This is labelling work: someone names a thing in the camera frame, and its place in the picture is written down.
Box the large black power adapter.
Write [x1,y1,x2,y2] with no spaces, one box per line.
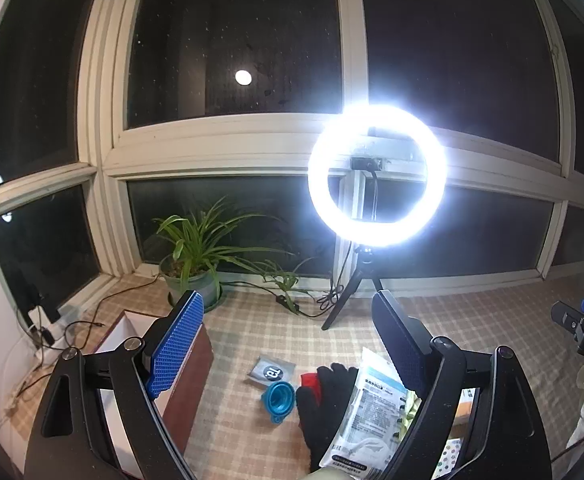
[19,270,63,322]

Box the blue collapsible funnel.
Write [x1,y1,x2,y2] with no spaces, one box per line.
[259,381,295,417]

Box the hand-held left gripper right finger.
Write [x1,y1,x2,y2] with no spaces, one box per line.
[372,289,553,480]

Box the white window frame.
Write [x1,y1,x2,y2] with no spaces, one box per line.
[0,0,584,291]

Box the black ring light cable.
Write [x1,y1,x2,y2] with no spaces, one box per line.
[222,255,354,319]

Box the checked tablecloth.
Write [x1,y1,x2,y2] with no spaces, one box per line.
[2,270,584,480]

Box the small green plant shoot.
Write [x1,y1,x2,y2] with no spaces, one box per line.
[252,257,318,296]

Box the grey foil packet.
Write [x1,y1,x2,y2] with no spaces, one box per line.
[246,355,293,387]

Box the white cable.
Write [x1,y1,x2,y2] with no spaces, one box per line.
[1,332,40,413]

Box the potted green plant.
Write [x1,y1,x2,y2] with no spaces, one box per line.
[144,197,293,313]

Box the white ring light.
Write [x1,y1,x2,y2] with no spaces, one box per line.
[306,102,449,250]

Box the yellow-green cloth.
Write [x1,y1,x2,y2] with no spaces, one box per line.
[397,389,425,441]

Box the black knit glove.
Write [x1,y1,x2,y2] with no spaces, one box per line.
[296,364,360,471]

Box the brown cardboard box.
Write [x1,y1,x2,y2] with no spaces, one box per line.
[92,310,215,480]

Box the white face mask packet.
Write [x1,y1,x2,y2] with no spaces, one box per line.
[318,347,423,476]

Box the dotted colourful card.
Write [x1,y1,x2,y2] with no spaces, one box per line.
[432,437,465,480]

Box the black charging cable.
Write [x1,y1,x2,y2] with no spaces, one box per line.
[59,277,165,346]

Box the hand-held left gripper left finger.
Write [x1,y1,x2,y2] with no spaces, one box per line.
[24,290,205,480]

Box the white power strip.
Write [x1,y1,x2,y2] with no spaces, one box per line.
[29,317,73,362]

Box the white power adapter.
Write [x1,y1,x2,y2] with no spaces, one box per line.
[28,307,53,331]

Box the black tripod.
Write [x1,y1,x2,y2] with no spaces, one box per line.
[321,245,388,332]

